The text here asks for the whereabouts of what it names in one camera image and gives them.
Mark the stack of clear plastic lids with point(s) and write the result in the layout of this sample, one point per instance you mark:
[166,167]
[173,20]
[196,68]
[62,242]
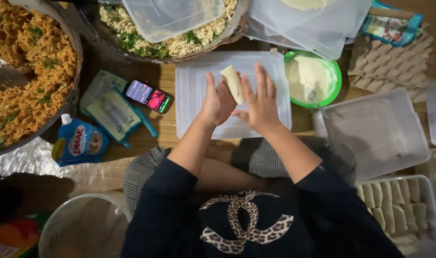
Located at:
[311,28]

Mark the silver foil sheet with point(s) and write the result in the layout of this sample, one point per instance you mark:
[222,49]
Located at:
[28,159]

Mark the small clear plastic container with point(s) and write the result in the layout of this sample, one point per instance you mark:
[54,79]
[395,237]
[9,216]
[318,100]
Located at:
[167,18]

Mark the clear plastic work lid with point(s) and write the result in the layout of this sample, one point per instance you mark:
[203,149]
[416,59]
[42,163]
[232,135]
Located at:
[192,93]

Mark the person's right hand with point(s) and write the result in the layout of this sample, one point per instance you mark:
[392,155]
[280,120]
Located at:
[264,109]

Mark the large metal pan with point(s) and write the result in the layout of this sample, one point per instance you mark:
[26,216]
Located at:
[72,104]

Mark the pale spring roll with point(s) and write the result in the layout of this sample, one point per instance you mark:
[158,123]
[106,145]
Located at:
[233,84]

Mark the wooden stick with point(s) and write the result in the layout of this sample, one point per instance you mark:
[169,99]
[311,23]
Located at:
[391,13]

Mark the metal ladle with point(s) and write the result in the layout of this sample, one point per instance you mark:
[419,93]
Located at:
[4,77]

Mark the blue pouch with white cap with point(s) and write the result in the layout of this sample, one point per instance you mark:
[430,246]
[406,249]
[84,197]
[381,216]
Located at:
[80,143]

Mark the person's grey checked trousers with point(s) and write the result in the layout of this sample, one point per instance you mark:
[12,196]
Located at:
[264,157]

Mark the large empty clear container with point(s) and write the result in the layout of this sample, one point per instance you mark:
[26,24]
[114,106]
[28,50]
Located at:
[375,132]

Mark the orange fried noodles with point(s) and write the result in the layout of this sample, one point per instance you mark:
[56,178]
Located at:
[31,61]

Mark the pale noodles with greens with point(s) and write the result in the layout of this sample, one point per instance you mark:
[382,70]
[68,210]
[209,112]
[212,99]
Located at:
[139,39]

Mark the person's black leopard print sweater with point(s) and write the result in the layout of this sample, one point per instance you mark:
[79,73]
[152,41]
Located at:
[167,222]

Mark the black smartphone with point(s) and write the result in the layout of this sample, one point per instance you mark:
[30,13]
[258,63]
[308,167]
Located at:
[148,96]

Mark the green plastic bowl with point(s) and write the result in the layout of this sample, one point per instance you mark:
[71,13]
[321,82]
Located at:
[338,80]

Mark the clear round plastic tub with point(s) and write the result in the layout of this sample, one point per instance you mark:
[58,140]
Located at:
[81,229]

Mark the large round metal bowl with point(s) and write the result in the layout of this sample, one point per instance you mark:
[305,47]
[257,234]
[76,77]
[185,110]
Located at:
[235,34]

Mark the spoon in batter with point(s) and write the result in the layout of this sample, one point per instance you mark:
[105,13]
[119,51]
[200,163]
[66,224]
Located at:
[311,96]

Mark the teal wrapper packet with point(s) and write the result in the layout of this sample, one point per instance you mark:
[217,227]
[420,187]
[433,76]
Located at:
[101,84]
[114,116]

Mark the person's left hand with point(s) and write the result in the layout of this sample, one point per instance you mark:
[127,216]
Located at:
[215,105]

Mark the orange green printed packet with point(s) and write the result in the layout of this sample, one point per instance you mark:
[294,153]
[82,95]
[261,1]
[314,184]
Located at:
[13,236]

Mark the blue printed food packet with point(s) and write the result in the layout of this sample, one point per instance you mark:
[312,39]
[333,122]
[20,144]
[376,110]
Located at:
[390,32]

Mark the grey cardboard egg tray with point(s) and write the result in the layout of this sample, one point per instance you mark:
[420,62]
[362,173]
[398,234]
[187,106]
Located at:
[390,66]

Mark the pale dough wrapper sheet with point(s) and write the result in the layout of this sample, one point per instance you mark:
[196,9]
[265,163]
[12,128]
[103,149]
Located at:
[307,3]

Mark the rows of finished spring rolls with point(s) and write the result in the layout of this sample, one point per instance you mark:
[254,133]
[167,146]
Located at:
[393,204]

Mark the white batter paste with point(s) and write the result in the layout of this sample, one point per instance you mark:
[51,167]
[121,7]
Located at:
[307,75]

